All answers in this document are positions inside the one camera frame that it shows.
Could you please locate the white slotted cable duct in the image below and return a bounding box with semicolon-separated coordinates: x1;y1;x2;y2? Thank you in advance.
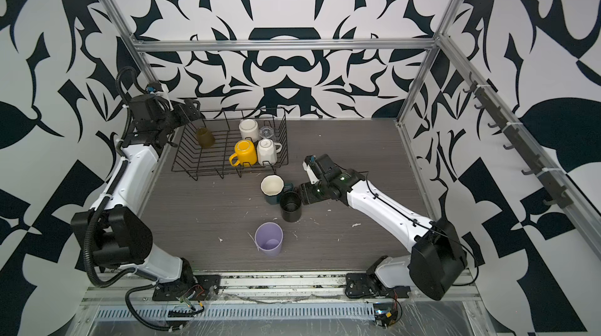
91;302;377;322

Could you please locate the clear glass cup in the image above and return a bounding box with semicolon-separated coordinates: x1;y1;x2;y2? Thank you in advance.
259;126;275;140

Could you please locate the olive glass cup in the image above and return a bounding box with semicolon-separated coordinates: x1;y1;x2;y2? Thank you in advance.
196;127;215;149

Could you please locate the yellow mug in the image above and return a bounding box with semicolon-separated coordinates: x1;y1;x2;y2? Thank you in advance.
229;139;258;167

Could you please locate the dark green mug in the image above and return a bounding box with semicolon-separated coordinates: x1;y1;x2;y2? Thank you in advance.
260;175;294;205

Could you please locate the black mug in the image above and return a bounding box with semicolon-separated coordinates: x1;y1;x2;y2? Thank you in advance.
280;191;302;223

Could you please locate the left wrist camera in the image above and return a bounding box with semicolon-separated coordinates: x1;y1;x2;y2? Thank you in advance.
145;82;164;95

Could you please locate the grey wall hook rail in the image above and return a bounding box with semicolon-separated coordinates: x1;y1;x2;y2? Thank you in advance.
465;74;574;209

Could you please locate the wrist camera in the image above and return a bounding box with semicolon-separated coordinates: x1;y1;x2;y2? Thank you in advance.
303;155;322;185
145;82;164;95

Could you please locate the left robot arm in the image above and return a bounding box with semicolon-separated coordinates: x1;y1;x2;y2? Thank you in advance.
70;66;202;296

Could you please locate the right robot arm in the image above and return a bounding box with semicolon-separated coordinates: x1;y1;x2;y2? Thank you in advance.
298;155;467;301

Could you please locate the lavender cup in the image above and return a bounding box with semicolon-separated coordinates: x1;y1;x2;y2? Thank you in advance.
254;222;283;257

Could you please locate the white mug red inside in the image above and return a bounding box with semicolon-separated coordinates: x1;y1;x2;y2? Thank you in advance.
239;120;261;142

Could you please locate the black wire dish rack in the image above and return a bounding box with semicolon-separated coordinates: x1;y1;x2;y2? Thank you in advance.
172;107;289;181

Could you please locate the small green circuit board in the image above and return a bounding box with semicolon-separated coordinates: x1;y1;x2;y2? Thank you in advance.
373;303;399;328

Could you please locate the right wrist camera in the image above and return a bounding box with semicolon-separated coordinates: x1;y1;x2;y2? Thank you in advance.
303;155;322;185

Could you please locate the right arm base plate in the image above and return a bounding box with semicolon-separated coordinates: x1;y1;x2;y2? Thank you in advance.
344;273;389;299

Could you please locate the cream white mug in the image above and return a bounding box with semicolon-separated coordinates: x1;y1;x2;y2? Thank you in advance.
257;138;283;166

